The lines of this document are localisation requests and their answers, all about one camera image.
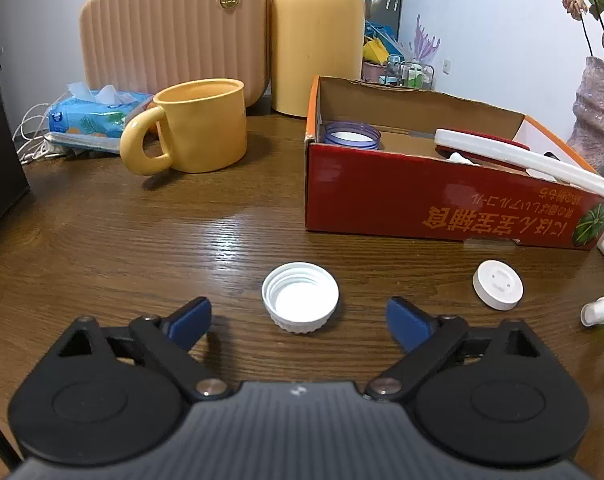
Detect white ribbed bottle cap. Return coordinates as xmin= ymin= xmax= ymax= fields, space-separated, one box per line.
xmin=261 ymin=262 xmax=341 ymax=335

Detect clear purple round lid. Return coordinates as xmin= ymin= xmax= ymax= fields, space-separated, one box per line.
xmin=324 ymin=121 xmax=383 ymax=150

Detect wire cart with bottles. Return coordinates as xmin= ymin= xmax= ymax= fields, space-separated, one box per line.
xmin=381 ymin=54 xmax=435 ymax=91

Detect blue and yellow plastic pile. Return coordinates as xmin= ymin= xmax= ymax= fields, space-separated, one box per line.
xmin=362 ymin=19 xmax=399 ymax=66

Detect black box-shaped object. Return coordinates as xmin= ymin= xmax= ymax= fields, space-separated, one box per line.
xmin=0 ymin=0 xmax=31 ymax=242

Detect pink ribbed suitcase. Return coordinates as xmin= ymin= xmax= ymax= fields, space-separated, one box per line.
xmin=79 ymin=0 xmax=273 ymax=109

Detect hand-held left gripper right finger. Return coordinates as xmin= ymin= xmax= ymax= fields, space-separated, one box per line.
xmin=364 ymin=296 xmax=542 ymax=403

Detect orange and white cardboard box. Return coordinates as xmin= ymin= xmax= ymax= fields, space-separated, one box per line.
xmin=304 ymin=75 xmax=604 ymax=251

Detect yellow mug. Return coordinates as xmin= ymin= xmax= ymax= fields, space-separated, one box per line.
xmin=119 ymin=78 xmax=248 ymax=176

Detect white and red oblong brush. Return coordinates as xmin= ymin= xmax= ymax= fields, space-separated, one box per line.
xmin=433 ymin=128 xmax=604 ymax=196

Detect white round disc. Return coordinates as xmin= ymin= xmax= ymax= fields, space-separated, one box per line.
xmin=472 ymin=260 xmax=525 ymax=310

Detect pink textured vase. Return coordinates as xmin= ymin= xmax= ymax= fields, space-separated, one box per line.
xmin=571 ymin=56 xmax=604 ymax=172

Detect yellow thermos jug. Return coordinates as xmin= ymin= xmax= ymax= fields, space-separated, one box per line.
xmin=270 ymin=0 xmax=390 ymax=119

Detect white cables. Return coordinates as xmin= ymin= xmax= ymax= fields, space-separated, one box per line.
xmin=12 ymin=102 xmax=59 ymax=164

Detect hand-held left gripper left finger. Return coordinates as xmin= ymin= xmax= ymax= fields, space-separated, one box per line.
xmin=56 ymin=296 xmax=233 ymax=403

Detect blue tissue pack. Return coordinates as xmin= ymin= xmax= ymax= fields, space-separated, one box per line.
xmin=48 ymin=82 xmax=155 ymax=154

